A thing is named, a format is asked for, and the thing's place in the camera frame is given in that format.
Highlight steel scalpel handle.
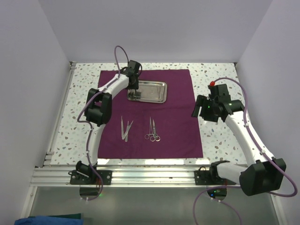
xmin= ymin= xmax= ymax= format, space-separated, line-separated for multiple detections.
xmin=124 ymin=121 xmax=130 ymax=142
xmin=121 ymin=116 xmax=125 ymax=140
xmin=121 ymin=121 xmax=133 ymax=140

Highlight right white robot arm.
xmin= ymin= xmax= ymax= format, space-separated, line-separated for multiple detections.
xmin=192 ymin=84 xmax=286 ymax=196

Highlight blue cloth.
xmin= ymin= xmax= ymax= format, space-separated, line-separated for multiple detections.
xmin=14 ymin=216 xmax=83 ymax=225

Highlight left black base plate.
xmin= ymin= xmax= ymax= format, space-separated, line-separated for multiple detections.
xmin=68 ymin=170 xmax=113 ymax=185

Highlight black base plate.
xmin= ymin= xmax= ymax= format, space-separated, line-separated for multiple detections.
xmin=68 ymin=170 xmax=113 ymax=185
xmin=194 ymin=166 xmax=227 ymax=186

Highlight steel scissors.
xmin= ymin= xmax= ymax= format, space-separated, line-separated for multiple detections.
xmin=127 ymin=89 xmax=137 ymax=101
xmin=150 ymin=120 xmax=161 ymax=142

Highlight steel instrument tray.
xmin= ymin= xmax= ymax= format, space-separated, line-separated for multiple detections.
xmin=135 ymin=80 xmax=167 ymax=104

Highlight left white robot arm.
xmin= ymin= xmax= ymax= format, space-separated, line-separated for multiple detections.
xmin=75 ymin=60 xmax=142 ymax=184

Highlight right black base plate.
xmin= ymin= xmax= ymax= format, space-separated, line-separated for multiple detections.
xmin=194 ymin=166 xmax=227 ymax=186

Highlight purple surgical cloth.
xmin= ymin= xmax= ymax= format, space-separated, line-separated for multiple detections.
xmin=98 ymin=69 xmax=203 ymax=159

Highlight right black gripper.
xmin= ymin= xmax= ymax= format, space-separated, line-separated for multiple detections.
xmin=192 ymin=95 xmax=219 ymax=123

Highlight green cloth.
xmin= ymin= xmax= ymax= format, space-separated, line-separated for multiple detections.
xmin=30 ymin=212 xmax=82 ymax=219

